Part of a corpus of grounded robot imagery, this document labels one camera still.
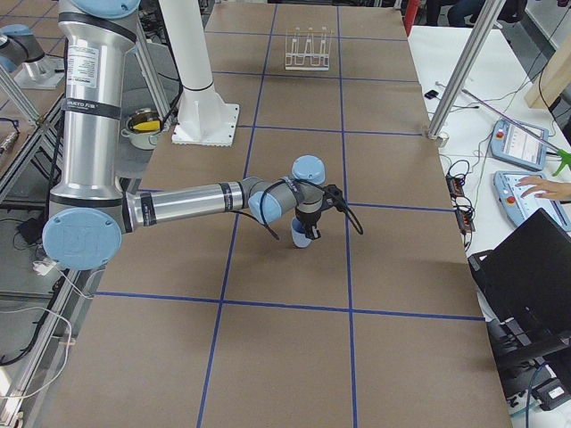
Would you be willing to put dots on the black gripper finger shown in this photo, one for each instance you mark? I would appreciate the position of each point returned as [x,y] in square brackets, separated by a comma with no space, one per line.
[314,233]

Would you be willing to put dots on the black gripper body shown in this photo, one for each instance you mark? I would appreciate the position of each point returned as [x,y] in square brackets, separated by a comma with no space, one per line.
[306,221]

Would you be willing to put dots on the light blue plastic cup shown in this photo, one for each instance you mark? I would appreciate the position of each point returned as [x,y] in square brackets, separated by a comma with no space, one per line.
[299,238]

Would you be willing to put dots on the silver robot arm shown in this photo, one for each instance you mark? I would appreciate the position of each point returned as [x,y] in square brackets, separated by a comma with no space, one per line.
[18,46]
[89,213]

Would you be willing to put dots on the operator hand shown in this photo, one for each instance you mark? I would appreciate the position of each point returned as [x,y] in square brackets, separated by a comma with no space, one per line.
[542,188]

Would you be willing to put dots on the orange black electronics board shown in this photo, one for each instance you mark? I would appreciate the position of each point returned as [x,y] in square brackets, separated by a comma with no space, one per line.
[455,186]

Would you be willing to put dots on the white enamel pot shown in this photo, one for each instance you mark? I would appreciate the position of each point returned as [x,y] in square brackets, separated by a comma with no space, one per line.
[143,128]

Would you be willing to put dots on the near teach pendant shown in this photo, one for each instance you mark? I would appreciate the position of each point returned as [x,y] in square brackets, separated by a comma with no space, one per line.
[519,208]

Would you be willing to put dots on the teach pendant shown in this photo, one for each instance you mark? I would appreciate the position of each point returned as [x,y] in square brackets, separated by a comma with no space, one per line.
[524,149]
[519,208]

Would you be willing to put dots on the black laptop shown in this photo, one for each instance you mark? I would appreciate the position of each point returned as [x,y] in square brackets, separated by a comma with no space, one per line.
[528,273]

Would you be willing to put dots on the far teach pendant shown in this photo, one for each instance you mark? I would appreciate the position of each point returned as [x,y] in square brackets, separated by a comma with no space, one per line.
[524,149]

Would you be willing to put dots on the white power adapter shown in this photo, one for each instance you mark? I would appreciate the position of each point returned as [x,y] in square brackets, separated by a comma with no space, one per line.
[43,267]

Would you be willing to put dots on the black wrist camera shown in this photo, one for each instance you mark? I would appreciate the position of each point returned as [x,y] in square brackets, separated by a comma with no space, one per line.
[334,194]

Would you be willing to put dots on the white wire cup holder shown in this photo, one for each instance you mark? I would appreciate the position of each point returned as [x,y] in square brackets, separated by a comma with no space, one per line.
[308,49]

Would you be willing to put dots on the aluminium frame post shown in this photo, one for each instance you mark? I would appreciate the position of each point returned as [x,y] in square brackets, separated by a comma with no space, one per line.
[476,39]

